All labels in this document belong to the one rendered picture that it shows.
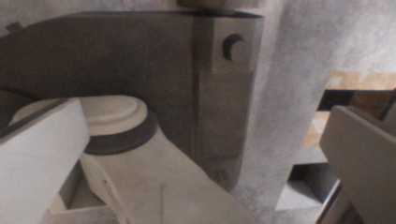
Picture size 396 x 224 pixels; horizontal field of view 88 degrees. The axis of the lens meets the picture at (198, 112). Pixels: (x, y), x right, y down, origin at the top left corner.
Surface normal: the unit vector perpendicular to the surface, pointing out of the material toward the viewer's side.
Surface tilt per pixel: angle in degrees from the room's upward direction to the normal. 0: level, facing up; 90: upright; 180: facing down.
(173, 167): 90
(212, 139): 0
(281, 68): 0
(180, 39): 0
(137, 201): 90
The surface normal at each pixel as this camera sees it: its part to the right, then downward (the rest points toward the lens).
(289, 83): 0.17, 0.49
